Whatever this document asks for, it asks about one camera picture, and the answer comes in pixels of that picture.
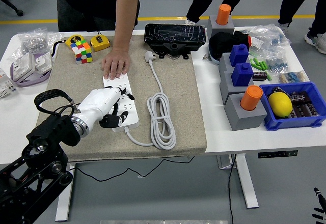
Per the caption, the yellow lemon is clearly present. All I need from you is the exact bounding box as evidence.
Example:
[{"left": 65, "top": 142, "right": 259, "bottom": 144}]
[{"left": 268, "top": 92, "right": 293, "bottom": 119}]

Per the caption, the blue block with knob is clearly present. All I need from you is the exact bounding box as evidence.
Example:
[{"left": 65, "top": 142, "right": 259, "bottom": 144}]
[
  {"left": 229, "top": 43, "right": 249, "bottom": 67},
  {"left": 231, "top": 63, "right": 254, "bottom": 87}
]

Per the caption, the clear bag of blue resistors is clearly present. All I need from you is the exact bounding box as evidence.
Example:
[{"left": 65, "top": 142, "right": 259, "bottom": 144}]
[{"left": 262, "top": 48, "right": 290, "bottom": 73}]

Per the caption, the grey-brown mat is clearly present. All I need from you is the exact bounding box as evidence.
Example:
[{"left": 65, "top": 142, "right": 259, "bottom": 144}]
[{"left": 35, "top": 34, "right": 207, "bottom": 163}]

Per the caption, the dark brown capacitor pack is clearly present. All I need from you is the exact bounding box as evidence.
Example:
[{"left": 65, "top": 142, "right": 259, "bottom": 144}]
[{"left": 289, "top": 91, "right": 320, "bottom": 118}]

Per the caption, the black hanging cable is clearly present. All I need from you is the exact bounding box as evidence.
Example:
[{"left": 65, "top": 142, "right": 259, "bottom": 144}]
[{"left": 227, "top": 155, "right": 236, "bottom": 224}]

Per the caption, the round yellow tape measure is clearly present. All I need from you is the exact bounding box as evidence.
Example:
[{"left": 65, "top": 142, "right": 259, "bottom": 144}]
[{"left": 51, "top": 34, "right": 86, "bottom": 58}]

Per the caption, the person's left hand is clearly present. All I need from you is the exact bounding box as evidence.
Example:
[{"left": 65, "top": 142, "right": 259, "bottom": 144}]
[{"left": 101, "top": 47, "right": 131, "bottom": 80}]

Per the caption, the small black clip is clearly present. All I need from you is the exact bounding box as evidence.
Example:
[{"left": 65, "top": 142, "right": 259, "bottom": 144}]
[{"left": 271, "top": 87, "right": 290, "bottom": 97}]

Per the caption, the white bowl with blue rim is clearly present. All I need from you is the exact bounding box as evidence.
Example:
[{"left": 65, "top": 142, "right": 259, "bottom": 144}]
[{"left": 208, "top": 48, "right": 222, "bottom": 66}]

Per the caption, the white circuit breaker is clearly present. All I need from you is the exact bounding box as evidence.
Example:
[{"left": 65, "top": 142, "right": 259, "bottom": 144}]
[{"left": 0, "top": 68, "right": 17, "bottom": 99}]

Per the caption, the black cloth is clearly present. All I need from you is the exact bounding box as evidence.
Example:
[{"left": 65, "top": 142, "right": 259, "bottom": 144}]
[{"left": 208, "top": 30, "right": 253, "bottom": 62}]

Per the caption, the small white carton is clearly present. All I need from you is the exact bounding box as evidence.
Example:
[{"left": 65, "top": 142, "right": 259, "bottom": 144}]
[{"left": 251, "top": 37, "right": 264, "bottom": 49}]

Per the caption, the white table leg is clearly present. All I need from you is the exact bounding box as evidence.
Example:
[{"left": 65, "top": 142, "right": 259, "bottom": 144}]
[
  {"left": 234, "top": 154, "right": 260, "bottom": 209},
  {"left": 55, "top": 162, "right": 76, "bottom": 222}
]

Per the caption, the clear bag of metal parts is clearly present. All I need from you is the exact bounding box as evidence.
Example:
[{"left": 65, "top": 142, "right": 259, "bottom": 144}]
[{"left": 7, "top": 26, "right": 63, "bottom": 62}]

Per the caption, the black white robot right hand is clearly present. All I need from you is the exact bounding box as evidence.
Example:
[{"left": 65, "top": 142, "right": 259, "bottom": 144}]
[{"left": 312, "top": 187, "right": 326, "bottom": 224}]

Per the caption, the purple tray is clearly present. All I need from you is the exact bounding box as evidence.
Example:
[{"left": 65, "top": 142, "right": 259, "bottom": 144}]
[{"left": 10, "top": 51, "right": 53, "bottom": 87}]

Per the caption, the large clear bag of resistors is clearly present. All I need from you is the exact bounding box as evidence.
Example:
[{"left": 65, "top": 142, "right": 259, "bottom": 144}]
[{"left": 248, "top": 24, "right": 291, "bottom": 54}]

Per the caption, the small yellow tape measure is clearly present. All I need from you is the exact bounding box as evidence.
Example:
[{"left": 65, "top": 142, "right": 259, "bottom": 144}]
[{"left": 87, "top": 29, "right": 111, "bottom": 52}]

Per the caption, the blue plastic bin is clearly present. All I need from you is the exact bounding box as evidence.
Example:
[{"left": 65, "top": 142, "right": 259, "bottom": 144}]
[{"left": 259, "top": 81, "right": 326, "bottom": 131}]

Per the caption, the grey square block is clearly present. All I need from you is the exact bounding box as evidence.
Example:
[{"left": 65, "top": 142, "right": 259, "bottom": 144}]
[
  {"left": 224, "top": 93, "right": 268, "bottom": 132},
  {"left": 219, "top": 70, "right": 255, "bottom": 105},
  {"left": 218, "top": 52, "right": 252, "bottom": 74},
  {"left": 206, "top": 15, "right": 235, "bottom": 39}
]

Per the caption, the orange cylinder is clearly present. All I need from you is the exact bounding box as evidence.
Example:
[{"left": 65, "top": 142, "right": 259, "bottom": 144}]
[
  {"left": 216, "top": 4, "right": 232, "bottom": 26},
  {"left": 240, "top": 85, "right": 263, "bottom": 111}
]

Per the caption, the scrambled colour puzzle cube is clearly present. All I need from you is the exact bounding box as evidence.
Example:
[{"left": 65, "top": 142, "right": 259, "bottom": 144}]
[{"left": 70, "top": 40, "right": 94, "bottom": 64}]

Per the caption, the white power strip cord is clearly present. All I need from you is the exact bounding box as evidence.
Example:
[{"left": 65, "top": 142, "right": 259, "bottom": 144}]
[{"left": 124, "top": 50, "right": 177, "bottom": 150}]

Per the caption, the white power strip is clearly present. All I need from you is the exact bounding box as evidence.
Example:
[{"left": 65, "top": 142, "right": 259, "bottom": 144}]
[{"left": 102, "top": 74, "right": 140, "bottom": 132}]

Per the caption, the thin black plug cord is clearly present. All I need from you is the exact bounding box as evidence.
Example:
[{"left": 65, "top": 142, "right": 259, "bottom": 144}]
[{"left": 68, "top": 156, "right": 196, "bottom": 183}]

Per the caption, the black table control panel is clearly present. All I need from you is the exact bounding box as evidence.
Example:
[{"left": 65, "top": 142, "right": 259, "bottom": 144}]
[{"left": 257, "top": 150, "right": 298, "bottom": 159}]

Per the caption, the black device in plastic wrap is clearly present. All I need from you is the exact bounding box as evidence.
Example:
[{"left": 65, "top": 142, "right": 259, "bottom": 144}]
[{"left": 144, "top": 23, "right": 206, "bottom": 60}]

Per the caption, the clear bag of taped resistors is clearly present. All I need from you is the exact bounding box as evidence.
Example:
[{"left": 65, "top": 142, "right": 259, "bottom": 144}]
[{"left": 277, "top": 70, "right": 310, "bottom": 85}]

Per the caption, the white socket box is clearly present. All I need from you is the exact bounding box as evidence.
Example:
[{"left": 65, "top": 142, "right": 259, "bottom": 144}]
[
  {"left": 12, "top": 53, "right": 35, "bottom": 81},
  {"left": 34, "top": 52, "right": 53, "bottom": 72}
]

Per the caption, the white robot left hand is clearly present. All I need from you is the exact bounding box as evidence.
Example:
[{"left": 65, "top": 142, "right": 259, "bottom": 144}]
[{"left": 72, "top": 86, "right": 135, "bottom": 136}]

